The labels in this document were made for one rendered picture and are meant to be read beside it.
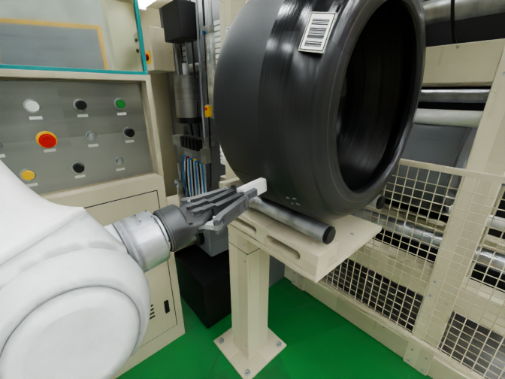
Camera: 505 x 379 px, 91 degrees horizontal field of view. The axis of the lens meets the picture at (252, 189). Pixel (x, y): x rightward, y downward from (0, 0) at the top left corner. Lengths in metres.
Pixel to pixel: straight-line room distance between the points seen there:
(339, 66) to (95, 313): 0.44
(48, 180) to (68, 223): 0.80
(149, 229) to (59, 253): 0.19
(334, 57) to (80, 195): 0.87
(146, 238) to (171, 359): 1.17
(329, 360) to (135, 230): 1.27
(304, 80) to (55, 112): 0.79
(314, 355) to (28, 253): 1.39
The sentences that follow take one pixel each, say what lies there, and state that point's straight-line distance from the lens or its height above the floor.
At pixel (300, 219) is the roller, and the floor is 0.92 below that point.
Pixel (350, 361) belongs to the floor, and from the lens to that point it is 1.53.
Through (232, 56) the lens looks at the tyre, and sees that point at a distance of 0.56.
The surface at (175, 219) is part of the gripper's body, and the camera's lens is 0.41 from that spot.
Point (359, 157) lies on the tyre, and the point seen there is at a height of 1.01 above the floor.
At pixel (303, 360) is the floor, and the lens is 1.48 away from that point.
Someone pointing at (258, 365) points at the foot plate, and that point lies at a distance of 1.43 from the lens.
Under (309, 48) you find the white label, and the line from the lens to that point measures 0.44.
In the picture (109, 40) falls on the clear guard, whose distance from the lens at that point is 1.03.
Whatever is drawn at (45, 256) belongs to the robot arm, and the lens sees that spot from 0.23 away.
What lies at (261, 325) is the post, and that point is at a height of 0.17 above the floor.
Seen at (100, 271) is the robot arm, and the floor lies 1.10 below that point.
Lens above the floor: 1.21
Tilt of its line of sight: 21 degrees down
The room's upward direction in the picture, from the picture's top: straight up
